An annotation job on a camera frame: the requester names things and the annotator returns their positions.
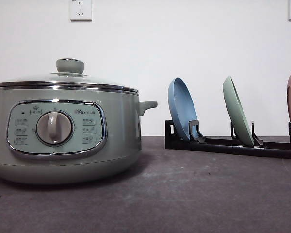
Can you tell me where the glass steamer lid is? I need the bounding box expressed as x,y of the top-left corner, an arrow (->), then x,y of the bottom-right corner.
0,59 -> 139,93

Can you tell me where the green plate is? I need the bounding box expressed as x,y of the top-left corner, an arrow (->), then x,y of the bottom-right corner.
223,76 -> 254,147

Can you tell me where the blue plate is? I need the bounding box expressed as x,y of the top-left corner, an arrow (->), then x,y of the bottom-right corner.
168,77 -> 198,140

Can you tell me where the green electric steamer pot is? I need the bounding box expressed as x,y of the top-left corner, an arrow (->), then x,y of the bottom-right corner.
0,81 -> 158,185

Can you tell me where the black plate rack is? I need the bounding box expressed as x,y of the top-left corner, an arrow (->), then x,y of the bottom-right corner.
165,120 -> 291,159

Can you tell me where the white wall socket left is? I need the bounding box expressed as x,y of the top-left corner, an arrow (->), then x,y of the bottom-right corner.
70,0 -> 93,23

